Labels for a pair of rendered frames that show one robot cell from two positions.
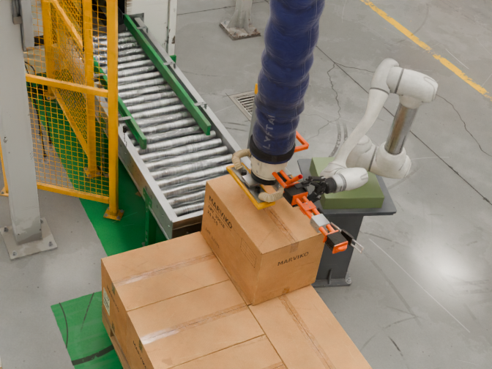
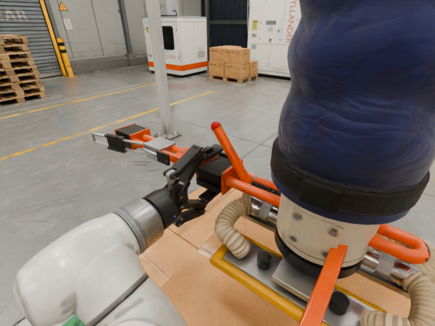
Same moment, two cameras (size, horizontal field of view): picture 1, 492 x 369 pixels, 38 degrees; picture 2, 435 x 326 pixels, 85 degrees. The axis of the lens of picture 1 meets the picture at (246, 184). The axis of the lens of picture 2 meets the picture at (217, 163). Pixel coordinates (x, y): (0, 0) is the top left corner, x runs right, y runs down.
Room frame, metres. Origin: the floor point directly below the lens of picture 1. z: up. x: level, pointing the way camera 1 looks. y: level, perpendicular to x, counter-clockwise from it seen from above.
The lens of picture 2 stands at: (3.11, -0.40, 1.55)
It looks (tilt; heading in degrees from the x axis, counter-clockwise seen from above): 31 degrees down; 162
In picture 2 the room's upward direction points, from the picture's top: straight up
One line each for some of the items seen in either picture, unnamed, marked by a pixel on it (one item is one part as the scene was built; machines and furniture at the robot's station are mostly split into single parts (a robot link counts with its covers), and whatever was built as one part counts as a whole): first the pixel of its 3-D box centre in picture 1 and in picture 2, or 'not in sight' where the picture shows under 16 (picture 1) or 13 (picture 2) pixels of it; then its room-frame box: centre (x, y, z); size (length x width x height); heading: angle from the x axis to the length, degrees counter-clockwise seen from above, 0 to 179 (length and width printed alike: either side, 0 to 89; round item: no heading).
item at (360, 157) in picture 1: (356, 151); not in sight; (3.35, -0.61, 1.01); 0.18 x 0.16 x 0.22; 77
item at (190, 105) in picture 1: (168, 68); not in sight; (4.59, 0.70, 0.60); 1.60 x 0.10 x 0.09; 33
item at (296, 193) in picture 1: (295, 193); (219, 171); (2.64, -0.24, 1.23); 0.10 x 0.08 x 0.06; 125
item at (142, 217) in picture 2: (335, 183); (138, 224); (2.76, -0.44, 1.23); 0.09 x 0.06 x 0.09; 34
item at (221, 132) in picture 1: (193, 104); not in sight; (4.32, 0.46, 0.50); 2.31 x 0.05 x 0.19; 33
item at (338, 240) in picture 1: (335, 241); (133, 136); (2.35, -0.44, 1.23); 0.08 x 0.07 x 0.05; 35
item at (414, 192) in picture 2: (272, 144); (339, 162); (2.85, -0.10, 1.35); 0.23 x 0.23 x 0.04
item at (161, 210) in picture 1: (107, 121); not in sight; (3.97, 1.01, 0.50); 2.31 x 0.05 x 0.19; 33
